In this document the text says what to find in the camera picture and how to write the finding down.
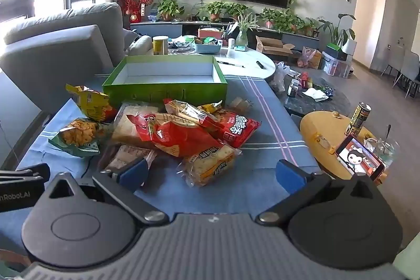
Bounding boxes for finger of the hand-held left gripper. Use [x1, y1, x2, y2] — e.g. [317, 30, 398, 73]
[0, 164, 51, 184]

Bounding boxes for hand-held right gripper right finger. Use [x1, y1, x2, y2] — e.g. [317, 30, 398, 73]
[256, 160, 379, 224]

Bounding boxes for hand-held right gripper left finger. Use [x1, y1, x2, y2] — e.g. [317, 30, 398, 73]
[49, 157, 167, 224]

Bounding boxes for brown wafer packet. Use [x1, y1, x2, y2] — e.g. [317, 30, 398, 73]
[98, 144, 158, 176]

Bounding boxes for clear bagged toast bread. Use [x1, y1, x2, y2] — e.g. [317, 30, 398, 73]
[112, 103, 171, 150]

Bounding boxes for large red snack bag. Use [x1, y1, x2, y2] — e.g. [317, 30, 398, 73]
[126, 113, 224, 158]

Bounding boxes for green cracker snack bag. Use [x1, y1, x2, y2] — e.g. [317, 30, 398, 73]
[49, 118, 109, 158]

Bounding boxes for red white-print snack bag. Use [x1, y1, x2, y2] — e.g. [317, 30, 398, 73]
[203, 109, 262, 149]

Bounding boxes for yellow label bread packet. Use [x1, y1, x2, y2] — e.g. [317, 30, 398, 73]
[188, 145, 237, 166]
[181, 157, 236, 188]

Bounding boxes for striped red yellow snack bag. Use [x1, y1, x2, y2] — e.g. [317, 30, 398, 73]
[163, 98, 214, 133]

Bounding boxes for green cardboard box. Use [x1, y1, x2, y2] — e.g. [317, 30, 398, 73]
[102, 55, 228, 107]

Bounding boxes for small yellow snack packet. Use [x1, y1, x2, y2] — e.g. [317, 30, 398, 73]
[197, 101, 224, 115]

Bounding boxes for round wooden side table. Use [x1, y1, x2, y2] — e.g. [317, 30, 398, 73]
[300, 110, 388, 186]

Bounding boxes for smartphone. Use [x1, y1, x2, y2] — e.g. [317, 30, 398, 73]
[335, 135, 385, 182]

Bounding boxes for dark marble coffee table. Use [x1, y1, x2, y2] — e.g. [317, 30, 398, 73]
[269, 68, 351, 118]

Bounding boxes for white cloth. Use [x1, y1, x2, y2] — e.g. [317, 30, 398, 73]
[302, 87, 329, 102]

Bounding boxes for clear wrapped round pastry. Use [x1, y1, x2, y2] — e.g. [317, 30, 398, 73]
[228, 97, 253, 115]

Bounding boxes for black yellow drink can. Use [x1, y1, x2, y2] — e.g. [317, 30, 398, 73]
[344, 102, 372, 137]

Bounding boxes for glass cup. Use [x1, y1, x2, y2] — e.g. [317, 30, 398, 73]
[363, 125, 400, 170]

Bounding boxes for small red carton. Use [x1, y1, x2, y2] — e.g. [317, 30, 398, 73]
[300, 72, 314, 89]

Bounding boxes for clear plastic bag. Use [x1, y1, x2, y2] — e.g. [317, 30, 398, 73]
[269, 62, 291, 92]

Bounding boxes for clear storage box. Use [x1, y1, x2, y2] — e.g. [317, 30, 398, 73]
[322, 52, 351, 79]

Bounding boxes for white oval table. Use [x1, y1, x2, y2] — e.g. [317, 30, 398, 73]
[167, 44, 276, 80]

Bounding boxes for black pen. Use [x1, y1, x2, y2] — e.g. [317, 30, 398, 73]
[215, 60, 245, 68]

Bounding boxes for white cushion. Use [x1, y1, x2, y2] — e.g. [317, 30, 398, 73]
[126, 35, 153, 56]

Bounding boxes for open cardboard box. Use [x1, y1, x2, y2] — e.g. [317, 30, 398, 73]
[255, 35, 296, 63]

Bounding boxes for yellow canister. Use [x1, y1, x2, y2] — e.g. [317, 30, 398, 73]
[153, 35, 169, 56]

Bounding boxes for grey sofa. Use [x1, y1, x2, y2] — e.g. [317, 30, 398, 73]
[0, 2, 153, 110]

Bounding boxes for green black box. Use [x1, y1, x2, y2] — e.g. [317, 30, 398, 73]
[326, 43, 348, 61]

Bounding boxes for blue plastic basket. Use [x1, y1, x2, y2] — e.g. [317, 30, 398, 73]
[193, 39, 224, 54]

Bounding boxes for glass vase with plant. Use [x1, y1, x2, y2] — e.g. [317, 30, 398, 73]
[234, 12, 260, 48]

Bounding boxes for large leaf plant white pot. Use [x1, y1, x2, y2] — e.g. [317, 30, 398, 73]
[318, 13, 357, 55]

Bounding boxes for leafy potted plants cluster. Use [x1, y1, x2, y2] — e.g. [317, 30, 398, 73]
[259, 7, 326, 36]

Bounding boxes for grey dining chairs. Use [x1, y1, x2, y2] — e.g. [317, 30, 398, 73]
[381, 49, 420, 99]

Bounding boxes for red box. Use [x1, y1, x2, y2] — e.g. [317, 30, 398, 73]
[198, 28, 225, 39]

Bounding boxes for potted green plant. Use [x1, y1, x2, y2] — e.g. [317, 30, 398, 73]
[205, 1, 230, 21]
[226, 3, 249, 21]
[157, 0, 185, 21]

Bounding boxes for red flower decoration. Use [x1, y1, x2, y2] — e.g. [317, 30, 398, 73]
[117, 0, 162, 22]

